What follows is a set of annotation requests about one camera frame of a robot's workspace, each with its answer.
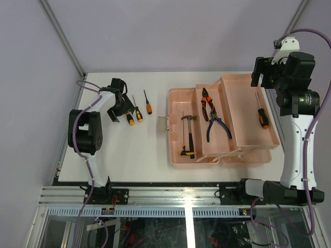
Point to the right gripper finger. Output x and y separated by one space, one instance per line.
267 80
262 65

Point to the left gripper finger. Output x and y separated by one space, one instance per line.
113 114
129 107

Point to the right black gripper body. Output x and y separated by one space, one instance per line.
276 71

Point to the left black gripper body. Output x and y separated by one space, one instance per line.
119 107

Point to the long black orange screwdriver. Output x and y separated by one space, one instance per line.
262 116

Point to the pink plastic tool box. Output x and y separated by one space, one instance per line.
227 127

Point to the claw hammer black handle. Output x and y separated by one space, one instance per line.
189 152

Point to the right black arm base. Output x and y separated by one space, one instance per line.
242 192

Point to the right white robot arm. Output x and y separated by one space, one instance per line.
299 106

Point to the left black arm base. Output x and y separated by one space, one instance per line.
106 195

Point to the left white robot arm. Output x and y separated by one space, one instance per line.
85 136

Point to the orange handled black screwdriver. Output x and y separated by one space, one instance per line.
148 105

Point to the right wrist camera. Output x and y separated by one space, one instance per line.
284 48

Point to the right aluminium frame post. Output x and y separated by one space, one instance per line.
297 15

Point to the aluminium frame post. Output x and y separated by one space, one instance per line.
62 37
297 15

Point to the aluminium mounting rail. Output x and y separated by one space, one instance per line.
138 196

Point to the slotted cable duct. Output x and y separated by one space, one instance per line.
151 212

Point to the left aluminium frame post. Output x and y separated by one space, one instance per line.
62 37

